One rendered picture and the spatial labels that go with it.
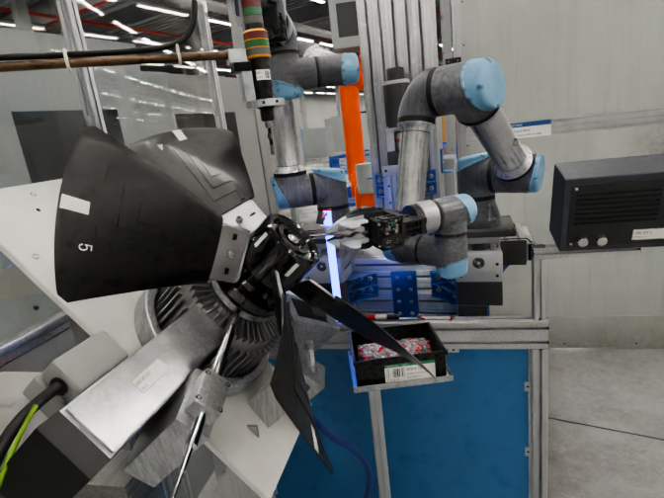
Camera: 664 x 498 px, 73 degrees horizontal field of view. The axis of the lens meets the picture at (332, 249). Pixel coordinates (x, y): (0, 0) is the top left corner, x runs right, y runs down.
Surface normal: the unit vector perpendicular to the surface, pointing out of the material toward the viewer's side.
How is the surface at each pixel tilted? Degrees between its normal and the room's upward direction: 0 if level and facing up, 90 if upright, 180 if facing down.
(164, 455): 102
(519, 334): 90
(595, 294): 90
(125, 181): 76
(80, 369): 50
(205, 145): 40
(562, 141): 90
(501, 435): 90
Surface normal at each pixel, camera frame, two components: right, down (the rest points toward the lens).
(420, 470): -0.22, 0.27
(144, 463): -0.01, 0.46
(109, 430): 0.67, -0.65
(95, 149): 0.72, -0.31
